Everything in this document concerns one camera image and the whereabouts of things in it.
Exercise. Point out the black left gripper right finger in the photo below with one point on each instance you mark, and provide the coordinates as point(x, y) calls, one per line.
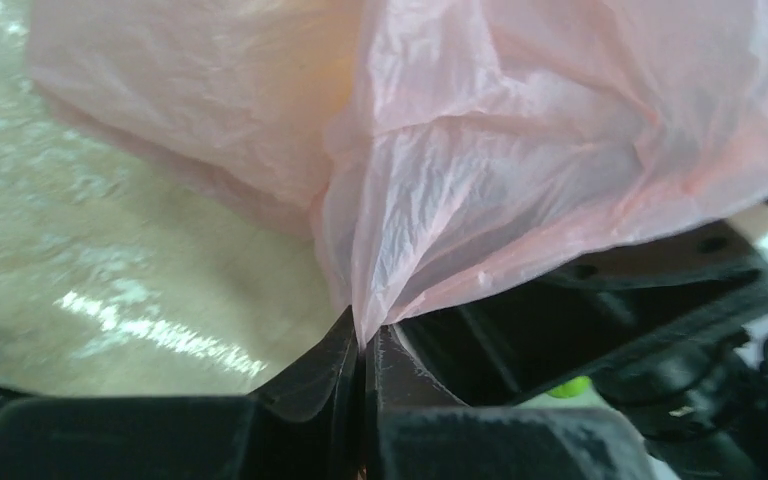
point(416, 429)

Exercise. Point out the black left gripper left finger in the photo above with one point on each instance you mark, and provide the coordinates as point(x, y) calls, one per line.
point(296, 426)

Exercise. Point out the pink plastic bag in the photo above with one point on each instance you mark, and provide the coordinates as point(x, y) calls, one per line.
point(438, 152)

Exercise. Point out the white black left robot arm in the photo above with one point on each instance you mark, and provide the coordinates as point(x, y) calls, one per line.
point(656, 351)

